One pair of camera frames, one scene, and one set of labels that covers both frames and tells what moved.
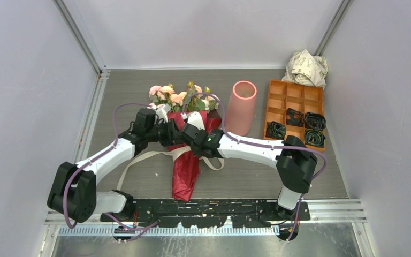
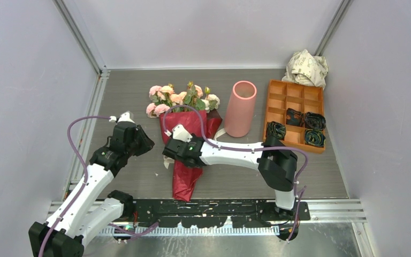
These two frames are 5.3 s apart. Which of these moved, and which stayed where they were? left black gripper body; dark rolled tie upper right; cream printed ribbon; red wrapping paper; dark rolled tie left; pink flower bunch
Moved: cream printed ribbon; left black gripper body
Stayed: red wrapping paper; dark rolled tie left; pink flower bunch; dark rolled tie upper right
